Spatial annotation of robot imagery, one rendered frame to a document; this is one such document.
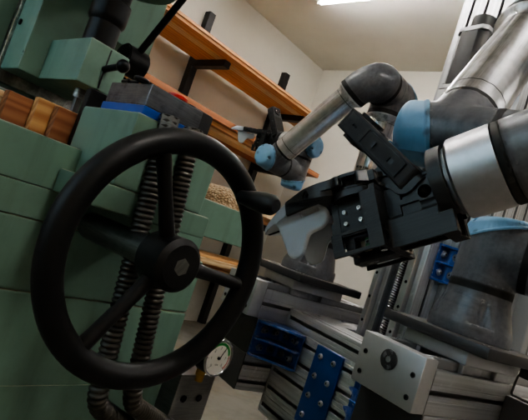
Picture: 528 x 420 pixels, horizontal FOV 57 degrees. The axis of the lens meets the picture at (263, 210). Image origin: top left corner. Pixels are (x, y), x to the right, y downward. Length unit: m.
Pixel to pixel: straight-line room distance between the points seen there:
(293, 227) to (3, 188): 0.34
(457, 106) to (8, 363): 0.61
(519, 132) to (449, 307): 0.58
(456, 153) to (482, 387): 0.61
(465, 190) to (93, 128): 0.45
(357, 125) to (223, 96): 3.66
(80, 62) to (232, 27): 3.48
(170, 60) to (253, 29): 0.91
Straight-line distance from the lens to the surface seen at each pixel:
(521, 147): 0.43
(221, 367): 0.84
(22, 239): 0.66
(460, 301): 0.97
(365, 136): 0.50
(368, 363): 0.90
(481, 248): 0.98
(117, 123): 0.62
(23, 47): 0.91
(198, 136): 0.52
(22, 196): 0.64
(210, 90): 4.06
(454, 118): 0.55
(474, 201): 0.44
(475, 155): 0.43
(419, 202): 0.46
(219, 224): 0.82
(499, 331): 0.97
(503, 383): 1.04
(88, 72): 0.79
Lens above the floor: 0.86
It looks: 4 degrees up
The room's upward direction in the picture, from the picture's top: 19 degrees clockwise
